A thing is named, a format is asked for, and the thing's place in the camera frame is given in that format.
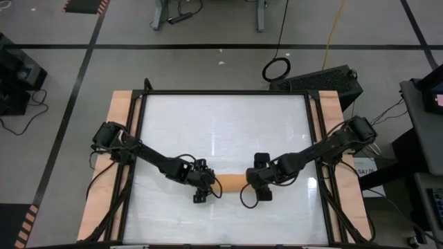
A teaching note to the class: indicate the black orange striped mat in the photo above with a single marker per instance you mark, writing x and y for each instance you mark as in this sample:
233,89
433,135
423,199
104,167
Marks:
14,224
83,6

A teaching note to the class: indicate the black caster wheel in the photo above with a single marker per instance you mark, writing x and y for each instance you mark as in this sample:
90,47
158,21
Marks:
412,241

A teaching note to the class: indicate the black laptop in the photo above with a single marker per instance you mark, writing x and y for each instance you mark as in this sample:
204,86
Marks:
436,207

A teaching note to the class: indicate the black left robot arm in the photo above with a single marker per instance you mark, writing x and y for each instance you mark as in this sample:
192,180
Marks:
149,159

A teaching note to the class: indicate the black desk base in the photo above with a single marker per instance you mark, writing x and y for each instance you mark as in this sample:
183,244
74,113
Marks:
398,173

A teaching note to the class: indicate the grey desk leg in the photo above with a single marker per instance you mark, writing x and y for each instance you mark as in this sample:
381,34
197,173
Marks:
260,17
160,15

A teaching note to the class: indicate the grey desk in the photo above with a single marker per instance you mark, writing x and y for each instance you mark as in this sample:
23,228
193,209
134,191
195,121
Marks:
422,138

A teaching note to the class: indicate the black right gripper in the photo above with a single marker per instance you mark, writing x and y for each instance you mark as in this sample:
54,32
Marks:
261,176

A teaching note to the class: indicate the black equipment stack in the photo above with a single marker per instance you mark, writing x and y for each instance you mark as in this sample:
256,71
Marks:
17,76

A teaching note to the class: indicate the orange towel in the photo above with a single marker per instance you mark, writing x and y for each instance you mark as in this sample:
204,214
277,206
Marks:
230,182

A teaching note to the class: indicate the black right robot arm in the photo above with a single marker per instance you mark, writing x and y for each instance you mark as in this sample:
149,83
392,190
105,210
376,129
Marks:
328,145

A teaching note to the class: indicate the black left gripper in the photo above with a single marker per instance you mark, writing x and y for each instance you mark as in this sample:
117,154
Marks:
200,180

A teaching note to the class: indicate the black monitor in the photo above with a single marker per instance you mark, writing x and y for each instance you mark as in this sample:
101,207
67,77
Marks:
431,90

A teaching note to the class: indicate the black metal table frame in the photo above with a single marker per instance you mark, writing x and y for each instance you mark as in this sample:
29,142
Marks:
225,92

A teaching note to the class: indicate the black power strip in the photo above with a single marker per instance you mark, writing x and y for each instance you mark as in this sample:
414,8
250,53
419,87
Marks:
180,18

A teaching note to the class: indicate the black computer tower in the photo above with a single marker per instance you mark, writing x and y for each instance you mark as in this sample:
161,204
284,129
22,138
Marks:
328,83

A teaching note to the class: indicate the white paper sheet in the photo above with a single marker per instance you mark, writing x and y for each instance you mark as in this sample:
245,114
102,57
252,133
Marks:
367,168

